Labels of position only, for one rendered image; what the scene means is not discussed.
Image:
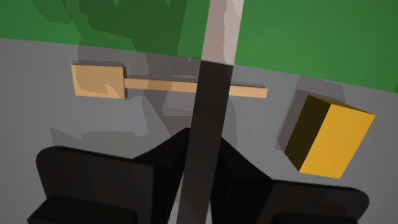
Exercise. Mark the green flat mat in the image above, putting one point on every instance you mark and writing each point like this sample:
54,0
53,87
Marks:
348,41

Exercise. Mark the orange-yellow cube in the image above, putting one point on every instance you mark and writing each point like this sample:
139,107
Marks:
326,137

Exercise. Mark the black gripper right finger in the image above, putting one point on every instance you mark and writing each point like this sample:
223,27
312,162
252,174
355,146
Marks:
243,194

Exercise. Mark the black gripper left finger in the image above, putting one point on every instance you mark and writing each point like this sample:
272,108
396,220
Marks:
147,184

